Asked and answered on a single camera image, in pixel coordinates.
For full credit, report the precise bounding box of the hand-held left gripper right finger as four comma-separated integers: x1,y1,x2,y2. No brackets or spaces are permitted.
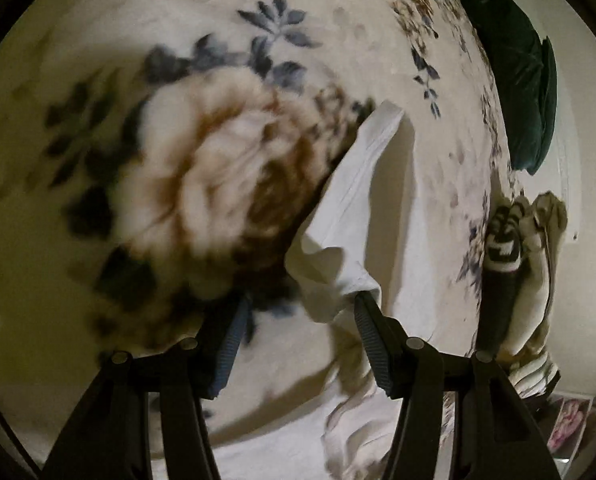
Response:
353,291,562,480

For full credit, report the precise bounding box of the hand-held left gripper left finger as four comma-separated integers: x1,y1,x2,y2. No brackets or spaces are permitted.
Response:
40,295,255,480

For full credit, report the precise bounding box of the white t-shirt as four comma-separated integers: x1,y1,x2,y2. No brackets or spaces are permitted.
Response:
284,100,409,337

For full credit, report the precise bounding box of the black printed garment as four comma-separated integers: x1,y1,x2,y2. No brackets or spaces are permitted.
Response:
477,199,528,357

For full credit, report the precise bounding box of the floral fleece blanket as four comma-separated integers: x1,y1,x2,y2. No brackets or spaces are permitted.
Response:
0,0,510,480

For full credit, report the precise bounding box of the brown striped blanket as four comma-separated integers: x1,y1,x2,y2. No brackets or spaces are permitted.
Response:
507,352,562,402

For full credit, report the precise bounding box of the beige garment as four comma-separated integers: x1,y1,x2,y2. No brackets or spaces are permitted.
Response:
508,191,570,361

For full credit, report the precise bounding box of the pink flower printed picture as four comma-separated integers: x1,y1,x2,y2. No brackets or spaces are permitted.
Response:
543,394,596,462

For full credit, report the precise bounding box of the dark green pillow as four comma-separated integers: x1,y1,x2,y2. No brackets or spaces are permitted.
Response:
440,0,559,176

